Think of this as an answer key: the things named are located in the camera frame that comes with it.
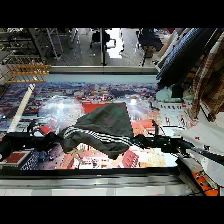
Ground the dark green striped garment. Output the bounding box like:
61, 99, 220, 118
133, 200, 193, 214
59, 101, 135, 161

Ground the black garment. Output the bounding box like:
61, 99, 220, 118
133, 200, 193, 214
157, 28, 224, 90

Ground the blue checked shirt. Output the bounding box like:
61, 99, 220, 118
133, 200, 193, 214
155, 28, 209, 82

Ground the white garment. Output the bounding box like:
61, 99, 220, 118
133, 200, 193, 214
173, 111, 224, 188

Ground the brown checked shirt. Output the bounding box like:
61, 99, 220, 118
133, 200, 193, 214
189, 32, 224, 123

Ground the orange garment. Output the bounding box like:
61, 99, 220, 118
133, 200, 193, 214
192, 169, 222, 197

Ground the silver frame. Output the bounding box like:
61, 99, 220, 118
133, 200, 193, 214
0, 65, 205, 197

